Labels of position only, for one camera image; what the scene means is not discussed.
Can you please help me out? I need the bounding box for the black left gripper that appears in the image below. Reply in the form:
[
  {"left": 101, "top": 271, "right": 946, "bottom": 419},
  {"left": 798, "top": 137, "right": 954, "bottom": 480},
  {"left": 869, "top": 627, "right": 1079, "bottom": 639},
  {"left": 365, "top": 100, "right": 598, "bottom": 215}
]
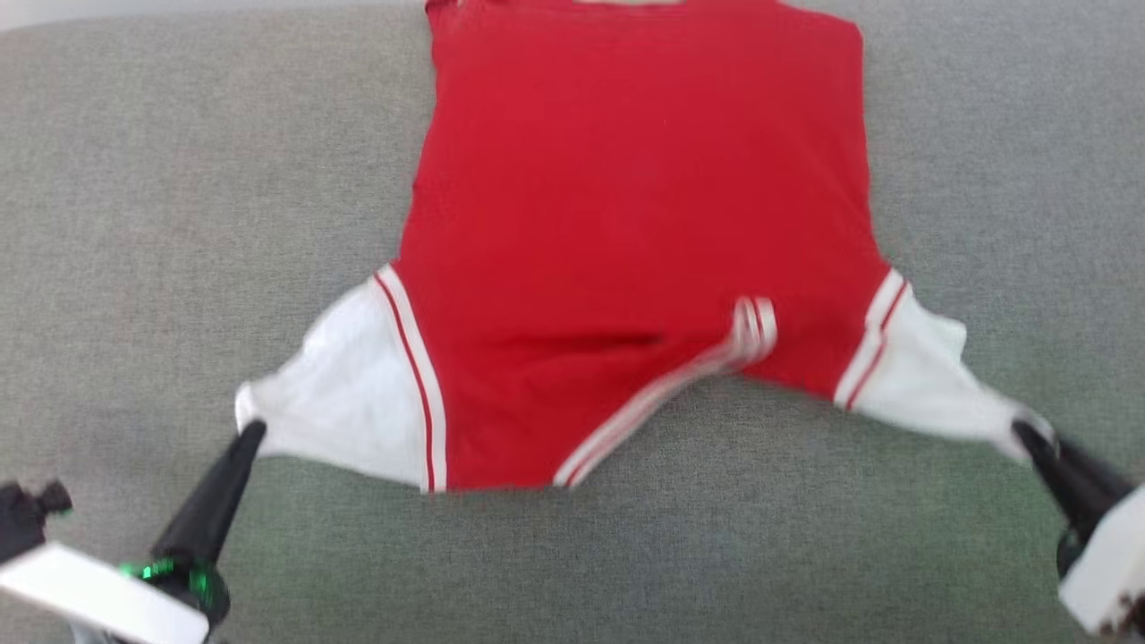
[{"left": 121, "top": 420, "right": 268, "bottom": 628}]

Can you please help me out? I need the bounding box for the grey white right gripper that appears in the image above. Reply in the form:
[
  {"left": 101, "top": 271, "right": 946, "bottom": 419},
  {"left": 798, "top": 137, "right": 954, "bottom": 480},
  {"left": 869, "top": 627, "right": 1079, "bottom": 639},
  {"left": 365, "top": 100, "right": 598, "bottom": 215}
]
[{"left": 1013, "top": 421, "right": 1138, "bottom": 579}]

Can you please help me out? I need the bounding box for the red and white shirt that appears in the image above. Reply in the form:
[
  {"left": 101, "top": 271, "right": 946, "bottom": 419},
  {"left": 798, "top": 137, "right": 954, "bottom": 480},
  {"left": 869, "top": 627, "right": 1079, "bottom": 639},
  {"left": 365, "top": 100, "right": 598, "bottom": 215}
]
[{"left": 234, "top": 0, "right": 1057, "bottom": 496}]

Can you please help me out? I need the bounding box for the grey fabric sofa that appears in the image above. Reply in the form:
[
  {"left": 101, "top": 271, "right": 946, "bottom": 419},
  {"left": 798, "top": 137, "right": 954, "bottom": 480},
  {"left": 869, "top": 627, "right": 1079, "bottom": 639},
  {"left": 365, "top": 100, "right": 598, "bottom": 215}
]
[{"left": 0, "top": 0, "right": 1145, "bottom": 644}]

